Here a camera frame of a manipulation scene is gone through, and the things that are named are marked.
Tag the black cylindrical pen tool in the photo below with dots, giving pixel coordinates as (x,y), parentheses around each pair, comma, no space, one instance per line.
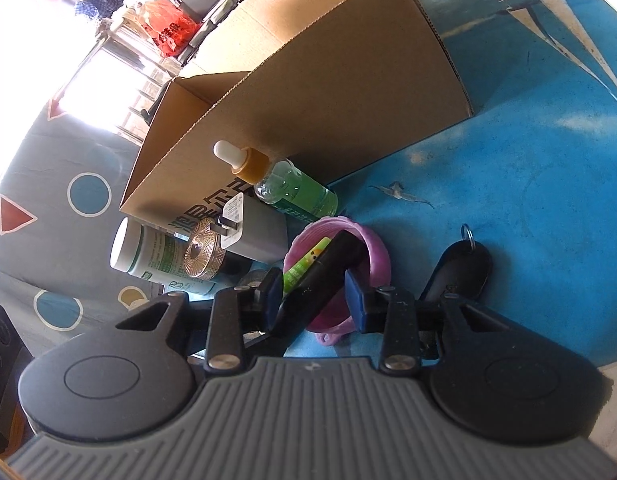
(313,292)

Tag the red plastic bag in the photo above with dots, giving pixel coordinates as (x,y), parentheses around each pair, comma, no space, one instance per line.
(168,26)

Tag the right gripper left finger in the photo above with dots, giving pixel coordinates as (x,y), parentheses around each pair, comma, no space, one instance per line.
(238,311)

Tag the green small tube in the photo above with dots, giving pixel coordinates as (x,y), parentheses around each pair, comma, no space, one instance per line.
(300,267)

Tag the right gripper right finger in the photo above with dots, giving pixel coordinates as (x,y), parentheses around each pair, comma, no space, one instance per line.
(389,311)

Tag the black key fob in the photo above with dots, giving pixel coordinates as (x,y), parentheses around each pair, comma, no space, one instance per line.
(463,270)

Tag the large cardboard box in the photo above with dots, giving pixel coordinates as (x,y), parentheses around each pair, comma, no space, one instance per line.
(333,85)

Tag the gold round lid jar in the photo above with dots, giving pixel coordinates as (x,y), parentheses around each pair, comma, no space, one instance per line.
(204,256)

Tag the purple plastic ring cup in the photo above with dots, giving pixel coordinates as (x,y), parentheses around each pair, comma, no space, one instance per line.
(334,321)

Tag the white green supplement bottle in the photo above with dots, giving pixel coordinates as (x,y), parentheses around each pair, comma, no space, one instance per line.
(155,256)

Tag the green dropper bottle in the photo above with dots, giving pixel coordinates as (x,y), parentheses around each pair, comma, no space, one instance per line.
(279,183)

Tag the white power adapter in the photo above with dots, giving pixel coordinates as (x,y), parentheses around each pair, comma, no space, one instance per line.
(249,228)

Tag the grey patterned bed quilt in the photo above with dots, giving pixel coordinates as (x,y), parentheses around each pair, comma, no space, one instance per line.
(59,212)

